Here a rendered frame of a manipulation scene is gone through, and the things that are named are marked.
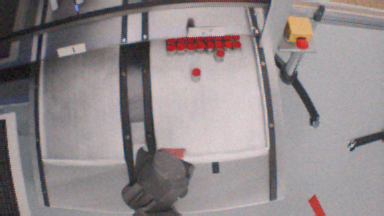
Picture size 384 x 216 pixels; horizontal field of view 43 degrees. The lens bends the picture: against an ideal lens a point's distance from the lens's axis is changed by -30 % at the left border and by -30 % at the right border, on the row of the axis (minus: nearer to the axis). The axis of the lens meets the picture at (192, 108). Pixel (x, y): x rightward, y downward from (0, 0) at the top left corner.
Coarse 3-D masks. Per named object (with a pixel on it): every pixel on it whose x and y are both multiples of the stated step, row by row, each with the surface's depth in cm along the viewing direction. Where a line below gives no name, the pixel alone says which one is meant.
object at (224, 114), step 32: (160, 64) 158; (192, 64) 159; (224, 64) 159; (256, 64) 159; (160, 96) 156; (192, 96) 157; (224, 96) 157; (256, 96) 157; (160, 128) 154; (192, 128) 155; (224, 128) 155; (256, 128) 155; (192, 160) 153
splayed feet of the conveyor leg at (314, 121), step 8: (280, 64) 239; (280, 72) 239; (296, 72) 238; (288, 80) 237; (296, 80) 238; (296, 88) 238; (304, 88) 239; (304, 96) 238; (304, 104) 240; (312, 104) 240; (312, 112) 240; (312, 120) 243
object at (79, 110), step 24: (48, 72) 157; (72, 72) 157; (96, 72) 157; (48, 96) 155; (72, 96) 156; (96, 96) 156; (48, 120) 154; (72, 120) 154; (96, 120) 154; (120, 120) 152; (48, 144) 152; (72, 144) 152; (96, 144) 153; (120, 144) 153
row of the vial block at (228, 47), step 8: (168, 48) 155; (184, 48) 155; (192, 48) 155; (200, 48) 155; (208, 48) 155; (216, 48) 156; (224, 48) 157; (232, 48) 157; (240, 48) 157; (168, 56) 158
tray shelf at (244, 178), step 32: (32, 64) 158; (128, 64) 158; (32, 96) 155; (128, 96) 156; (32, 128) 153; (32, 160) 150; (224, 160) 153; (256, 160) 153; (64, 192) 149; (96, 192) 149; (192, 192) 151; (224, 192) 151; (256, 192) 151
